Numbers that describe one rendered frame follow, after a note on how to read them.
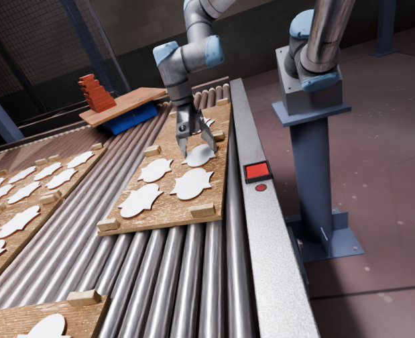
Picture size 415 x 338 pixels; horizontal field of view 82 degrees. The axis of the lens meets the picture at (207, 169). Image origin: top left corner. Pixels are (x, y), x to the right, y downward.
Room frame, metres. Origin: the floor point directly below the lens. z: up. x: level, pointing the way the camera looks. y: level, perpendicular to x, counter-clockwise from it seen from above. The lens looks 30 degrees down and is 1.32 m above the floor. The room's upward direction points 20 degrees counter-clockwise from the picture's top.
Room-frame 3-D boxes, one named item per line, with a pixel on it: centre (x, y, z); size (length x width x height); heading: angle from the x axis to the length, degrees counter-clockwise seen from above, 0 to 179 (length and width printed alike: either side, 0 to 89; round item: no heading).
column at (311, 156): (1.01, -0.52, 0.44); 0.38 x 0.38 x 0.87; 77
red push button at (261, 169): (0.56, -0.13, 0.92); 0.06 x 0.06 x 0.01; 77
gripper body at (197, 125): (0.78, 0.00, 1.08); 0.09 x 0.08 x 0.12; 163
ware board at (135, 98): (1.67, 0.39, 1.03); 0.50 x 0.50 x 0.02; 25
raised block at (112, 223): (0.53, 0.30, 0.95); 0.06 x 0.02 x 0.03; 73
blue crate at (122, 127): (1.61, 0.37, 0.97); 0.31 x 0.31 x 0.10; 25
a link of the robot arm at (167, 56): (0.77, -0.01, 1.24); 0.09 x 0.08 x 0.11; 74
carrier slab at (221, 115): (1.07, -0.01, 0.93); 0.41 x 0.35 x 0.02; 163
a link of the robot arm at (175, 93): (0.77, 0.00, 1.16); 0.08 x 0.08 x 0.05
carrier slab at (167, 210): (0.68, 0.11, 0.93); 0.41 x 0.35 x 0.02; 163
